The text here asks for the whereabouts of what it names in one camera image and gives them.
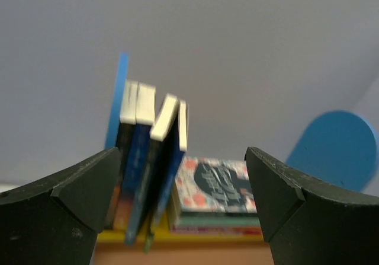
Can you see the blue wooden bookshelf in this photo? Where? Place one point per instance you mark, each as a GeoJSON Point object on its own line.
{"type": "Point", "coordinates": [337, 146]}

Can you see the Little Women floral book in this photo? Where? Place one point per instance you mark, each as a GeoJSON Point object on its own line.
{"type": "Point", "coordinates": [207, 186]}

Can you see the Animal Farm landscape book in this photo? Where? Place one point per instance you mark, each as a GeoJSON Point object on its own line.
{"type": "Point", "coordinates": [168, 163]}

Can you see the A Tale of Two Cities book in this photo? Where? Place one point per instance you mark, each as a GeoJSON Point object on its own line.
{"type": "Point", "coordinates": [126, 125]}

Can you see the Jane Eyre blue book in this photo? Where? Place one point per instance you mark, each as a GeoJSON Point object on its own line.
{"type": "Point", "coordinates": [145, 117]}

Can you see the red book in stack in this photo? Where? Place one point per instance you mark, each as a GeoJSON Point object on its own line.
{"type": "Point", "coordinates": [216, 230]}

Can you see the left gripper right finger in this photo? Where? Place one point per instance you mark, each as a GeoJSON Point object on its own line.
{"type": "Point", "coordinates": [306, 220]}

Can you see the Nineteen Eighty-Four blue book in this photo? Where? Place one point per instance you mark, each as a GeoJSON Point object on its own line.
{"type": "Point", "coordinates": [157, 136]}

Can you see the teal book in stack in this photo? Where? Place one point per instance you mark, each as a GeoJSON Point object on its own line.
{"type": "Point", "coordinates": [215, 219]}

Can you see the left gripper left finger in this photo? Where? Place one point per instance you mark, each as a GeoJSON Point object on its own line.
{"type": "Point", "coordinates": [56, 219]}

